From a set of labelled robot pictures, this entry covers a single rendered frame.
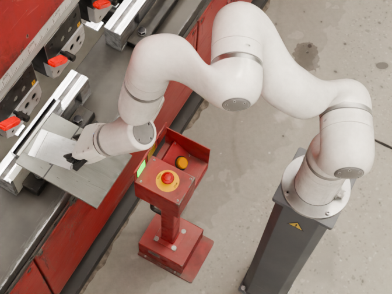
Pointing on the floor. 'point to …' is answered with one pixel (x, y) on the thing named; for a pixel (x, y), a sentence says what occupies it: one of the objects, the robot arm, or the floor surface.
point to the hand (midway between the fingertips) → (75, 148)
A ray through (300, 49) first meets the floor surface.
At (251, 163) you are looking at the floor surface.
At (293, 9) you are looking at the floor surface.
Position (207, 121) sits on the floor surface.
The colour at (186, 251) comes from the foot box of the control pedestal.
